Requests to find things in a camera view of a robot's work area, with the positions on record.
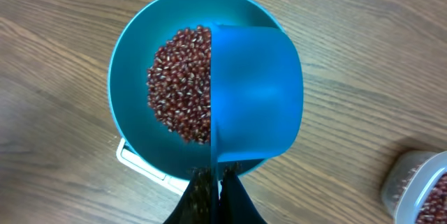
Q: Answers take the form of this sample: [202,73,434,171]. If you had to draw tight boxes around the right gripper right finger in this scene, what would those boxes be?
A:
[219,163,267,224]

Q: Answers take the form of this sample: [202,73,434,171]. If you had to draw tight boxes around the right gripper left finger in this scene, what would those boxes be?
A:
[163,167,212,224]

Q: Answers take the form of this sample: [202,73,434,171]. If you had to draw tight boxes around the red adzuki beans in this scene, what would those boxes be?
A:
[146,24,447,224]

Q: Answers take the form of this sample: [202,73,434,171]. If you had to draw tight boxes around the blue plastic measuring scoop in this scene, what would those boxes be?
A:
[209,24,304,224]

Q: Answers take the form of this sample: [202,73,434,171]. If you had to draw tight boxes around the white digital kitchen scale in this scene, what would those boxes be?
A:
[116,134,210,195]

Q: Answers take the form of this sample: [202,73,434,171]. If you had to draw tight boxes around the teal metal bowl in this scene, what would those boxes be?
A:
[108,0,281,181]

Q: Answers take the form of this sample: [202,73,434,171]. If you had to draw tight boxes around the clear plastic food container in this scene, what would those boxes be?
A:
[381,151,446,224]

